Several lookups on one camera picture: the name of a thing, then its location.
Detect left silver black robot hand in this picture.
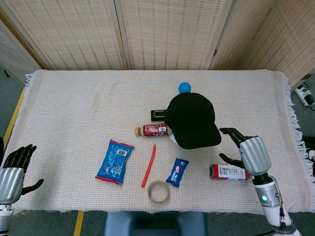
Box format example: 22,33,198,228
0,144,45,205

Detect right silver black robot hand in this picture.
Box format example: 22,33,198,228
219,127,272,183

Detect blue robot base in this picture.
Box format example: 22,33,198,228
103,211,208,236

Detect black baseball cap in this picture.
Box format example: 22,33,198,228
163,92,222,150

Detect red white can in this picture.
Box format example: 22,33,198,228
209,164,252,181

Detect black patterned object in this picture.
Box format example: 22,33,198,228
301,136,315,177

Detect yellow floor tape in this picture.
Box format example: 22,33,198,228
2,88,26,149

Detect white floor equipment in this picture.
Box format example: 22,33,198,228
294,73,315,111

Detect small blue snack bag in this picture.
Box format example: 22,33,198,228
165,158,189,188

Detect blue ball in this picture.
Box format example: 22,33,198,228
178,82,192,94

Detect brown tape roll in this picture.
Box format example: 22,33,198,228
147,180,171,204

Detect black rectangular stand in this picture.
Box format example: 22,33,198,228
150,110,169,122

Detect red label drink bottle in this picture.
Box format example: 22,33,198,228
134,122,173,137

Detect large blue snack bag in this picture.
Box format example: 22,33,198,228
94,139,135,185

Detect orange plastic stick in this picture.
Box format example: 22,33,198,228
141,144,157,188

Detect white woven tablecloth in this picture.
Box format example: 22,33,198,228
2,69,306,215

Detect wooden folding screen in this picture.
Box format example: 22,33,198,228
0,0,315,86

